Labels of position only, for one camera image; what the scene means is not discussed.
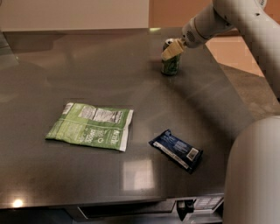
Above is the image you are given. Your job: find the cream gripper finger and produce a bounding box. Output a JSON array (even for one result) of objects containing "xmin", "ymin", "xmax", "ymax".
[{"xmin": 161, "ymin": 38, "xmax": 186, "ymax": 61}]

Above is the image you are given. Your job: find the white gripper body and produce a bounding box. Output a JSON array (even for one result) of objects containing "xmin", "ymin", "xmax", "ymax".
[{"xmin": 182, "ymin": 14, "xmax": 209, "ymax": 48}]

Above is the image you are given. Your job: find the green soda can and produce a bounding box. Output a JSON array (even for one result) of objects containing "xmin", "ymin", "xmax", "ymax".
[{"xmin": 161, "ymin": 38, "xmax": 180, "ymax": 76}]

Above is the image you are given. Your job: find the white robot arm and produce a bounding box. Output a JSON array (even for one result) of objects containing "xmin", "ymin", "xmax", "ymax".
[{"xmin": 162, "ymin": 0, "xmax": 280, "ymax": 224}]

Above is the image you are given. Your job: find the blue rxbar blueberry wrapper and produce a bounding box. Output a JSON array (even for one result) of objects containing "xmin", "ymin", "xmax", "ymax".
[{"xmin": 149, "ymin": 129, "xmax": 203, "ymax": 173}]

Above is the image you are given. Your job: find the green chip bag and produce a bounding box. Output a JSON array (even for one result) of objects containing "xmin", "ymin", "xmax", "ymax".
[{"xmin": 45, "ymin": 102, "xmax": 133, "ymax": 151}]

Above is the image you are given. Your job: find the microwave under counter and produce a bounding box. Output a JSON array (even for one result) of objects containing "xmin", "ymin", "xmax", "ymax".
[{"xmin": 66, "ymin": 194, "xmax": 224, "ymax": 224}]

